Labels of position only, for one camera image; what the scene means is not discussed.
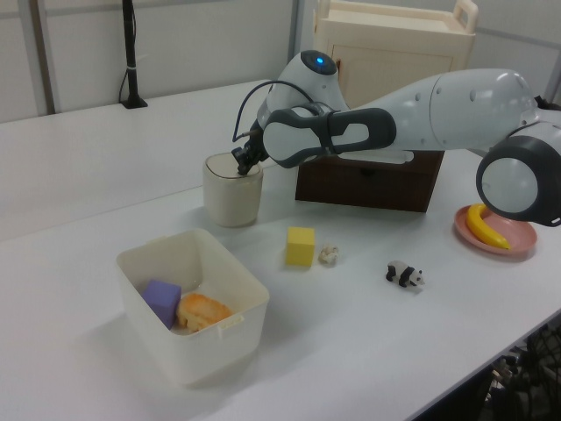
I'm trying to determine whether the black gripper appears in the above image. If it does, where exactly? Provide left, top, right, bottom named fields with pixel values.
left=231, top=131, right=266, bottom=176

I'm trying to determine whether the beige lidded trash can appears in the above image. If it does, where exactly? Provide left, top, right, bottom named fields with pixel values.
left=202, top=153, right=265, bottom=228

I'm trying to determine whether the yellow cube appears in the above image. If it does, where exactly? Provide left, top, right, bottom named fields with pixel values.
left=284, top=225, right=316, bottom=268

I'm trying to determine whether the dark brown wooden drawer box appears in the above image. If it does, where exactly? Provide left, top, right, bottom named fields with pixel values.
left=295, top=147, right=446, bottom=214

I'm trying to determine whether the small beige figurine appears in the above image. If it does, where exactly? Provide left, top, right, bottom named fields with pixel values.
left=318, top=244, right=341, bottom=267

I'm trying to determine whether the orange bread roll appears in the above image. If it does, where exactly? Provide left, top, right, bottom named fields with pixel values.
left=175, top=292, right=233, bottom=332

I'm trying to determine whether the purple cube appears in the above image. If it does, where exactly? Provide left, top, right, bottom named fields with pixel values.
left=141, top=278, right=183, bottom=331

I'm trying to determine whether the wooden cabinet with drawer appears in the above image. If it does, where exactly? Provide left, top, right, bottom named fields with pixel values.
left=312, top=0, right=479, bottom=111

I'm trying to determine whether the white plastic storage bin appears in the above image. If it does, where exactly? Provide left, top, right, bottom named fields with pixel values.
left=116, top=227, right=270, bottom=388

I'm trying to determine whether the panda toy figure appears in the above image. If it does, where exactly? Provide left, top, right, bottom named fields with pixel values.
left=385, top=260, right=426, bottom=291

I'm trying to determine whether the yellow banana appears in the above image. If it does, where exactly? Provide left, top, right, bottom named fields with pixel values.
left=465, top=203, right=512, bottom=251

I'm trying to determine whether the pink plate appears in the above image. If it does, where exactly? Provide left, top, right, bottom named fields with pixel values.
left=453, top=204, right=538, bottom=257

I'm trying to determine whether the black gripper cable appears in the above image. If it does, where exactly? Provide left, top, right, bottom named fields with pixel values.
left=231, top=80, right=322, bottom=143

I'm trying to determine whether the black camera stand pole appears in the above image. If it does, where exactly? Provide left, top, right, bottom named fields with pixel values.
left=118, top=0, right=149, bottom=110

